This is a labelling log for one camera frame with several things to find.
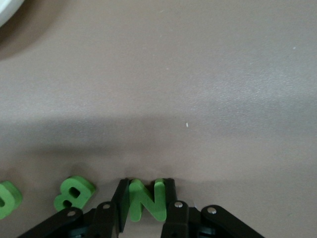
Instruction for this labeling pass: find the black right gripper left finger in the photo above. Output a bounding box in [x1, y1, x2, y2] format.
[17, 178, 130, 238]

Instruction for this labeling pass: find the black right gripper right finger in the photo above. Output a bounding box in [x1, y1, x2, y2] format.
[160, 178, 263, 238]

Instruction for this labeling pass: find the green foam letter B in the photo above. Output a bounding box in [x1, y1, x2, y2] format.
[53, 175, 97, 212]

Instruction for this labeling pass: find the green foam letter N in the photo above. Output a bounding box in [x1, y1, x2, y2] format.
[128, 178, 167, 222]

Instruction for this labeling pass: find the green foam letter u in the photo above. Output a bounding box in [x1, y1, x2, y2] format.
[0, 180, 23, 220]

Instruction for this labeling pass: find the beige round plate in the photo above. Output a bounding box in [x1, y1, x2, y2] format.
[0, 0, 25, 27]

